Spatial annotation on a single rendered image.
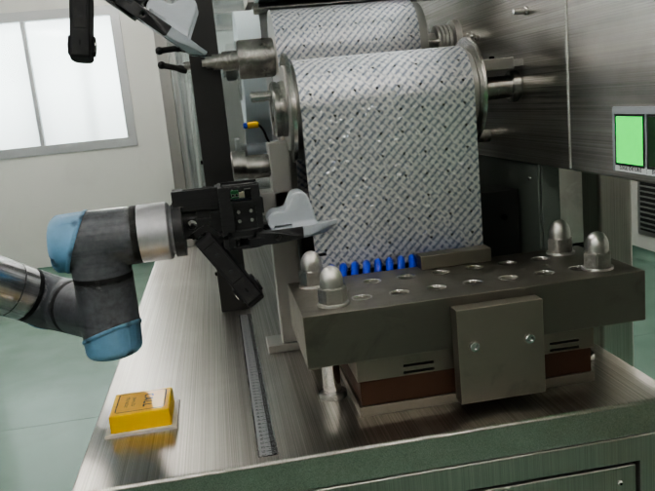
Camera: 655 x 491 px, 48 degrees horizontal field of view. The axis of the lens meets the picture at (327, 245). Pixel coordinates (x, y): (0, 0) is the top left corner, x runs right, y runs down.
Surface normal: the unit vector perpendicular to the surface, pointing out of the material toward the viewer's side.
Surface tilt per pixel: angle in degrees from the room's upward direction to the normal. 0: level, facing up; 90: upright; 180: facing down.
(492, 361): 90
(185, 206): 90
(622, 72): 90
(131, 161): 90
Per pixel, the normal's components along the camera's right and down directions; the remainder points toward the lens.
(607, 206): 0.15, 0.18
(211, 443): -0.10, -0.97
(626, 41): -0.98, 0.12
